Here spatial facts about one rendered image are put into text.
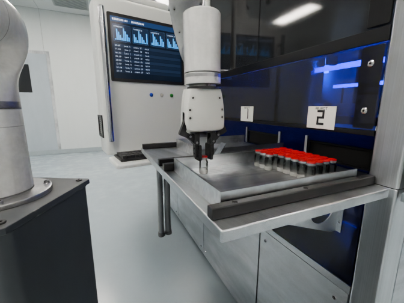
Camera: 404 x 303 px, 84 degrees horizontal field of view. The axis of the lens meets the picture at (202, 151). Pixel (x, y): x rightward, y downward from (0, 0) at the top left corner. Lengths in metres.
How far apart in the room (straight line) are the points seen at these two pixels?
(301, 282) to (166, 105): 1.02
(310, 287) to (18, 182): 0.82
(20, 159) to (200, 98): 0.40
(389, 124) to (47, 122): 5.76
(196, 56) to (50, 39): 5.57
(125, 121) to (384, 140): 1.05
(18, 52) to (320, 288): 0.97
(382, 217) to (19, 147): 0.78
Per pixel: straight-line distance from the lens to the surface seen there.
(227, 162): 0.66
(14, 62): 0.64
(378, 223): 0.65
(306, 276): 0.85
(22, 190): 0.61
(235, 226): 0.34
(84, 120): 5.82
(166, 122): 1.31
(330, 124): 0.67
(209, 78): 0.51
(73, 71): 5.86
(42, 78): 5.91
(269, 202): 0.40
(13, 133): 0.58
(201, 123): 0.52
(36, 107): 5.92
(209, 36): 0.53
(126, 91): 1.23
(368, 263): 0.70
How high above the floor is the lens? 1.05
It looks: 11 degrees down
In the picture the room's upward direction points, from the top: straight up
